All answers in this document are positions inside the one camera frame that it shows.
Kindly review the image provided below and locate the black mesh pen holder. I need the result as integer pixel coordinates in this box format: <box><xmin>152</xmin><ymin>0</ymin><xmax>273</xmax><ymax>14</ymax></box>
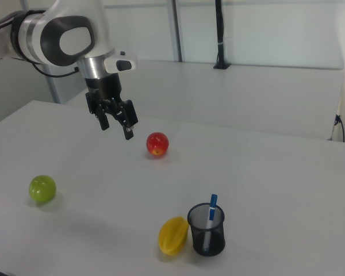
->
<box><xmin>187</xmin><ymin>202</ymin><xmax>227</xmax><ymax>256</ymax></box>

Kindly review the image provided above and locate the yellow plastic starfruit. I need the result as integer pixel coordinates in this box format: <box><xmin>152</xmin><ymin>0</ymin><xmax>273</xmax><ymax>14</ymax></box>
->
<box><xmin>158</xmin><ymin>216</ymin><xmax>190</xmax><ymax>256</ymax></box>

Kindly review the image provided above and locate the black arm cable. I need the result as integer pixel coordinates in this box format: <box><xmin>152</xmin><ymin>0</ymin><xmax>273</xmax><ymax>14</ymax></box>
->
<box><xmin>31</xmin><ymin>62</ymin><xmax>80</xmax><ymax>78</ymax></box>

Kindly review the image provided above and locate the blue-capped white marker pen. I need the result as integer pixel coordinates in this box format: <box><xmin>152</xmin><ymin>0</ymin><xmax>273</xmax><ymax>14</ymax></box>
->
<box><xmin>202</xmin><ymin>194</ymin><xmax>219</xmax><ymax>252</ymax></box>

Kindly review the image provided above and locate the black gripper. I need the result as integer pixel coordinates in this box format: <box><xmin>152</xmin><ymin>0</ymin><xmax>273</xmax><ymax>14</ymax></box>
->
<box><xmin>85</xmin><ymin>73</ymin><xmax>139</xmax><ymax>141</ymax></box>

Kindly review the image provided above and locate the red plastic apple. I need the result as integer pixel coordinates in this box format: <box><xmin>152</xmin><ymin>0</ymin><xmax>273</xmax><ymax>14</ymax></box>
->
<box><xmin>145</xmin><ymin>132</ymin><xmax>170</xmax><ymax>158</ymax></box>

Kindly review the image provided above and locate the green plastic apple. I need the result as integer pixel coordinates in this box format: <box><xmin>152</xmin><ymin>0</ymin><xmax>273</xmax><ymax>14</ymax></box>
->
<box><xmin>28</xmin><ymin>175</ymin><xmax>57</xmax><ymax>203</ymax></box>

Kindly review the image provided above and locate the black wall cable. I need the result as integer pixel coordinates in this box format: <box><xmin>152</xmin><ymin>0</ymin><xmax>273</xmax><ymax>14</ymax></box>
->
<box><xmin>332</xmin><ymin>113</ymin><xmax>345</xmax><ymax>142</ymax></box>

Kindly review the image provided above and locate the black camera pole stand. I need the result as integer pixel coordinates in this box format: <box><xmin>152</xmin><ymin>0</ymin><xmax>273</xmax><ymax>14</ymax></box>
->
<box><xmin>213</xmin><ymin>0</ymin><xmax>231</xmax><ymax>70</ymax></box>

